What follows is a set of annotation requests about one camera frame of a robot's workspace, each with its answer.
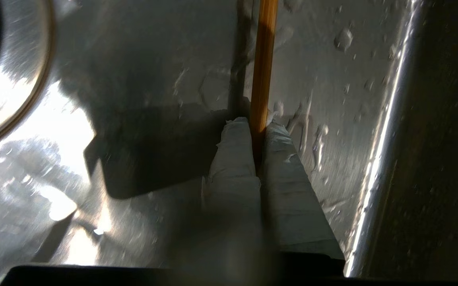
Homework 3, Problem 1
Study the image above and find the round metal drain strainer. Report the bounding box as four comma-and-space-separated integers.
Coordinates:
0, 0, 55, 155

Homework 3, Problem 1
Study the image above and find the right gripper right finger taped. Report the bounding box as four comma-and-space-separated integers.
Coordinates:
261, 121, 345, 261

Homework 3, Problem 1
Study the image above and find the brown wooden chopstick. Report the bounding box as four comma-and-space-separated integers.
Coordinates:
249, 0, 279, 172

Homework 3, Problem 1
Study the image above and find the stainless steel sink basin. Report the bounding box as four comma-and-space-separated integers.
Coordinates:
0, 0, 458, 286

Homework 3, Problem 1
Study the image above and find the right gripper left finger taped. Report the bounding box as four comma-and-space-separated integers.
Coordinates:
200, 117, 264, 274

